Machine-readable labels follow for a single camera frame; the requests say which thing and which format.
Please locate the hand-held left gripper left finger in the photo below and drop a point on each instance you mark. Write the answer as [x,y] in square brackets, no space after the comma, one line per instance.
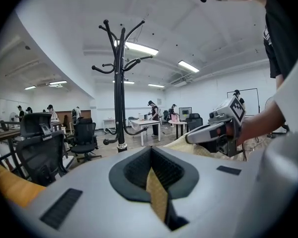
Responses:
[94,195]

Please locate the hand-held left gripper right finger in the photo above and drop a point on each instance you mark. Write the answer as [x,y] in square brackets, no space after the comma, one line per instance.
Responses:
[213,195]

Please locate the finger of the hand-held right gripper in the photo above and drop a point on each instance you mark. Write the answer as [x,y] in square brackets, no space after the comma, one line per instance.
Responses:
[203,134]

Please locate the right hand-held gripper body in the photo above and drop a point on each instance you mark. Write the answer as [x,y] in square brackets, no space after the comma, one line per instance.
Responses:
[236,113]

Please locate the yellow clothes shirt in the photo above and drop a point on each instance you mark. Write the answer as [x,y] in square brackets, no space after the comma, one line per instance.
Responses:
[156,195]

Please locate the black coat stand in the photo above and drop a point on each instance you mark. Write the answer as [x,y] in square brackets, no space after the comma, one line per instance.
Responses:
[119,95]

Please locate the person's right forearm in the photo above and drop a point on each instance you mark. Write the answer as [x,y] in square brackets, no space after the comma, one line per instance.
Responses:
[260,118]

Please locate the person's right hand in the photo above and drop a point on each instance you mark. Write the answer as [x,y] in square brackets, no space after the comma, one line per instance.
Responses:
[230,129]

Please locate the black monitor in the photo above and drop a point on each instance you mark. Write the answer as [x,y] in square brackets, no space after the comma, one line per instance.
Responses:
[185,113]

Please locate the pink box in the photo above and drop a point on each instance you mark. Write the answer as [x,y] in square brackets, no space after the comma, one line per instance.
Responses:
[175,118]

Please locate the ceiling air conditioner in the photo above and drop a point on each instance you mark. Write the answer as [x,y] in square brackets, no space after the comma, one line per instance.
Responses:
[180,83]

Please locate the black office chair with headrest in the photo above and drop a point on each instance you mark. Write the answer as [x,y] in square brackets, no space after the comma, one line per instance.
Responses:
[39,157]

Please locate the ceiling light panel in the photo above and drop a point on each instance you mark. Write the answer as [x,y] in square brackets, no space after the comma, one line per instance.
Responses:
[30,87]
[57,82]
[188,66]
[141,49]
[156,85]
[127,82]

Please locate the small white table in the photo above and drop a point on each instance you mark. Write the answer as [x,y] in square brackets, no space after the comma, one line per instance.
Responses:
[109,120]

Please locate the wooden table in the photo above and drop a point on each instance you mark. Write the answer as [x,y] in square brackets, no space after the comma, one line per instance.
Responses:
[12,185]

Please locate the brown wooden partition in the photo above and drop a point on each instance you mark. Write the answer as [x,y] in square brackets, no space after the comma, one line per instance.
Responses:
[64,115]

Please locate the person's black t-shirt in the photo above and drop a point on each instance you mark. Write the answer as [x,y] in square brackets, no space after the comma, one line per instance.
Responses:
[280,33]

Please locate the round pedestal table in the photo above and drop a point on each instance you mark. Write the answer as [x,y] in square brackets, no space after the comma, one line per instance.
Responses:
[178,123]

